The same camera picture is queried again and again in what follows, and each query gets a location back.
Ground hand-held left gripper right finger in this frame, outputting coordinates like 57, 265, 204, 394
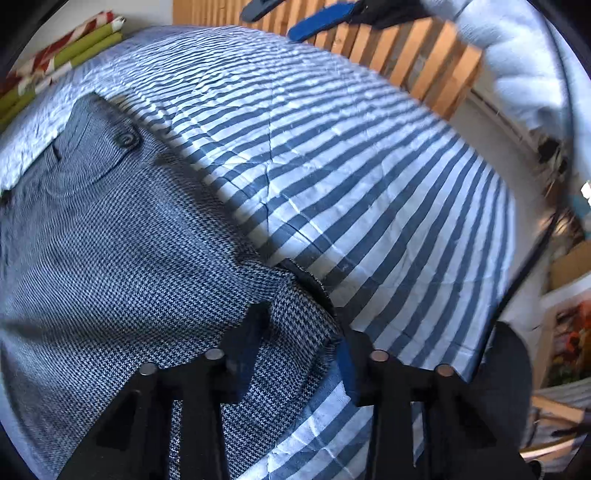
335, 307, 527, 480

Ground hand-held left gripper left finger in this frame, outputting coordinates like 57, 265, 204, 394
60, 302, 273, 480

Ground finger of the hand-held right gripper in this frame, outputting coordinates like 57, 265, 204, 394
240, 0, 297, 22
287, 1, 371, 42

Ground grey houndstooth pants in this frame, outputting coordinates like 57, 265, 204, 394
0, 92, 345, 480

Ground blue white striped bedspread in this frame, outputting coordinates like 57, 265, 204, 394
0, 25, 519, 480

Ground dark cloth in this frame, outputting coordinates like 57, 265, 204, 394
480, 322, 534, 462

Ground red cream folded blanket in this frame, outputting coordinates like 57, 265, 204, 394
9, 10, 126, 83

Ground framed colourful picture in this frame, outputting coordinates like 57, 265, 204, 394
538, 277, 591, 393

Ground wooden slatted rail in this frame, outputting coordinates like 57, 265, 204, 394
173, 0, 484, 121

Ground black cable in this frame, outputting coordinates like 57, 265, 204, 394
496, 25, 580, 324

